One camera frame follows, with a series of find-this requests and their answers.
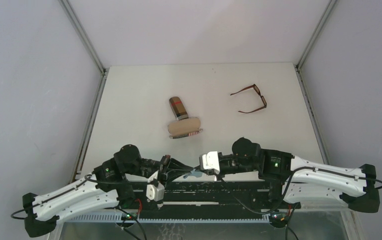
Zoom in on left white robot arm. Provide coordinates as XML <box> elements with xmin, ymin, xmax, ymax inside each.
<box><xmin>22</xmin><ymin>144</ymin><xmax>193</xmax><ymax>238</ymax></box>

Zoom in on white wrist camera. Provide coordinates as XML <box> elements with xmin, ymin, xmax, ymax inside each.
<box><xmin>199</xmin><ymin>151</ymin><xmax>220</xmax><ymax>175</ymax></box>
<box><xmin>146</xmin><ymin>170</ymin><xmax>165</xmax><ymax>202</ymax></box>

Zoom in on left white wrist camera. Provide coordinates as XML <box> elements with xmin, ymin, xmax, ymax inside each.
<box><xmin>146</xmin><ymin>170</ymin><xmax>165</xmax><ymax>202</ymax></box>

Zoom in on left aluminium frame post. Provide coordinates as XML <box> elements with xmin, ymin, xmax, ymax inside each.
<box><xmin>59</xmin><ymin>0</ymin><xmax>108</xmax><ymax>181</ymax></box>

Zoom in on brown striped glasses case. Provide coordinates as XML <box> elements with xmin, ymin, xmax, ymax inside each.
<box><xmin>168</xmin><ymin>96</ymin><xmax>189</xmax><ymax>121</ymax></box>

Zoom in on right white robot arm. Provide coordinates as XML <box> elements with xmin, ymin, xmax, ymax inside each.
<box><xmin>214</xmin><ymin>137</ymin><xmax>380</xmax><ymax>213</ymax></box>

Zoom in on flag print glasses case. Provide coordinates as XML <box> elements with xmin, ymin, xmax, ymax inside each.
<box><xmin>167</xmin><ymin>117</ymin><xmax>203</xmax><ymax>139</ymax></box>

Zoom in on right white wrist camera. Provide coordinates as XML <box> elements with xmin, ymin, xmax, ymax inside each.
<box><xmin>199</xmin><ymin>151</ymin><xmax>220</xmax><ymax>175</ymax></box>

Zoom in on aluminium frame post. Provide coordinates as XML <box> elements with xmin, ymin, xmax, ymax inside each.
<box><xmin>294</xmin><ymin>0</ymin><xmax>340</xmax><ymax>165</ymax></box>
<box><xmin>59</xmin><ymin>0</ymin><xmax>108</xmax><ymax>181</ymax></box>

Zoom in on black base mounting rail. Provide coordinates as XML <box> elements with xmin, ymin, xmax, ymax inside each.
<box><xmin>118</xmin><ymin>178</ymin><xmax>298</xmax><ymax>222</ymax></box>

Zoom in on brown tortoise sunglasses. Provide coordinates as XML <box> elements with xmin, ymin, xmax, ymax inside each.
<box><xmin>228</xmin><ymin>84</ymin><xmax>268</xmax><ymax>115</ymax></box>

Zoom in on right aluminium frame post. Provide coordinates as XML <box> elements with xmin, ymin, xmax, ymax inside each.
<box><xmin>294</xmin><ymin>0</ymin><xmax>340</xmax><ymax>165</ymax></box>

